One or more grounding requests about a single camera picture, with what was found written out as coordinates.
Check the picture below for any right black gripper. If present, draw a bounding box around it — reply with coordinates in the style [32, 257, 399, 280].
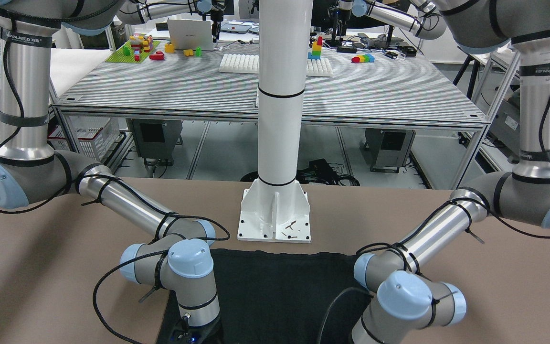
[175, 318, 223, 344]

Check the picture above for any black printed t-shirt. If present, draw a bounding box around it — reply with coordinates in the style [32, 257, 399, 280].
[157, 248, 372, 344]

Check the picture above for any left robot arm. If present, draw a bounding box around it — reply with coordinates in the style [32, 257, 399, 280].
[349, 0, 550, 344]

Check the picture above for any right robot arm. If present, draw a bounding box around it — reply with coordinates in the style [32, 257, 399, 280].
[0, 0, 223, 344]

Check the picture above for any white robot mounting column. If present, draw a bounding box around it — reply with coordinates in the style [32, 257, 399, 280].
[236, 0, 312, 243]

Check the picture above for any white plastic basket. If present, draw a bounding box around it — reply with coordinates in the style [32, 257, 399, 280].
[68, 116, 120, 161]

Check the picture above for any grey slatted work table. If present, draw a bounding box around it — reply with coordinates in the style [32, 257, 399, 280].
[57, 44, 490, 189]

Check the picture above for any green lego baseplate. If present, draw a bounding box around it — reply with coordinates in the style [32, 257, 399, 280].
[105, 41, 161, 64]

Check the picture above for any white laptop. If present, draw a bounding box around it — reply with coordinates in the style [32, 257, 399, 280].
[167, 19, 215, 52]

